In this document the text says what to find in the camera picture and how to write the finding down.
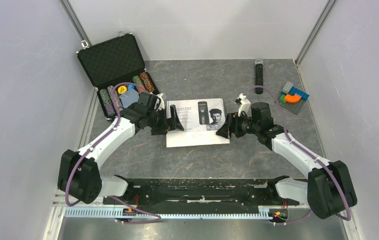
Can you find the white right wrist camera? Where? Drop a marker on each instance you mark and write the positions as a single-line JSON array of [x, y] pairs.
[[243, 103]]

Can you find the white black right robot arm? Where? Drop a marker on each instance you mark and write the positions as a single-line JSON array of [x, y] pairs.
[[328, 189]]

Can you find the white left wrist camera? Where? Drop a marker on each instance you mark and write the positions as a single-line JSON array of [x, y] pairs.
[[160, 102]]

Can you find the black glitter tube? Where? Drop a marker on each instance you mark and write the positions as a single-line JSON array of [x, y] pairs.
[[258, 72]]

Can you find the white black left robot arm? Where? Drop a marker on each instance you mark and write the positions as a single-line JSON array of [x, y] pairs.
[[79, 173]]

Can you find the white clipper kit box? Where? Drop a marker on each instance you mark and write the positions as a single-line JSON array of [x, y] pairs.
[[201, 119]]

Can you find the colourful building block set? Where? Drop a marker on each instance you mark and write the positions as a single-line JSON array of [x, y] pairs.
[[292, 98]]

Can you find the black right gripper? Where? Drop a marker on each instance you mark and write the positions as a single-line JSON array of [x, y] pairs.
[[231, 126]]

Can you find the aluminium frame rail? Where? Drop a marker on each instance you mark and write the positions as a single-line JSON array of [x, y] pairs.
[[108, 219]]

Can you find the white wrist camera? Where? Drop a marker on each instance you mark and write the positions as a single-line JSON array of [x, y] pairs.
[[160, 102], [243, 103]]

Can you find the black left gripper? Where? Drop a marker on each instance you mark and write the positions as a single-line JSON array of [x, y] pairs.
[[171, 124]]

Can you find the black poker chip case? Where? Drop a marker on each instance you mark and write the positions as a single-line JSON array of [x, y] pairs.
[[114, 61]]

